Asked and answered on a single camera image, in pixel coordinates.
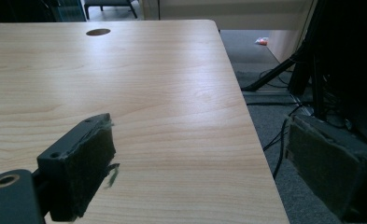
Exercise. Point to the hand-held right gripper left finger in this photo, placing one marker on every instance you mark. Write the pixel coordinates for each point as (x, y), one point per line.
(78, 161)

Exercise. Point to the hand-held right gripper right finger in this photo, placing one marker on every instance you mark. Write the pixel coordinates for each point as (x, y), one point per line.
(327, 165)

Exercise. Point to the black metal stand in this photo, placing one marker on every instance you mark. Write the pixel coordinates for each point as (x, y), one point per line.
(305, 59)

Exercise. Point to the orange and white floor object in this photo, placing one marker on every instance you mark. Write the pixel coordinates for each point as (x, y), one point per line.
(261, 40)

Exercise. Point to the dark bench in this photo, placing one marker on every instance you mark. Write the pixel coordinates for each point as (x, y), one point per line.
(109, 6)

